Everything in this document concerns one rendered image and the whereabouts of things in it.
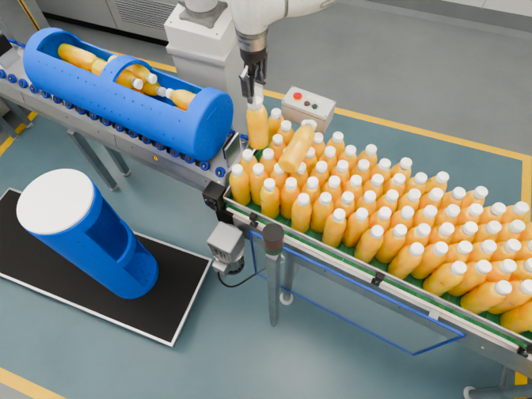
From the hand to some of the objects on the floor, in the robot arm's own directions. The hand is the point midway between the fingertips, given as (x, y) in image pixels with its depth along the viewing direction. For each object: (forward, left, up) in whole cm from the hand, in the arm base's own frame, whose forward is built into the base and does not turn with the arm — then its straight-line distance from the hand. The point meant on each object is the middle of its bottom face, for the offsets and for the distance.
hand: (255, 96), depth 119 cm
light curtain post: (-33, -153, -143) cm, 212 cm away
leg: (+3, -210, -142) cm, 254 cm away
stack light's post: (+48, +29, -129) cm, 141 cm away
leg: (+10, -112, -138) cm, 178 cm away
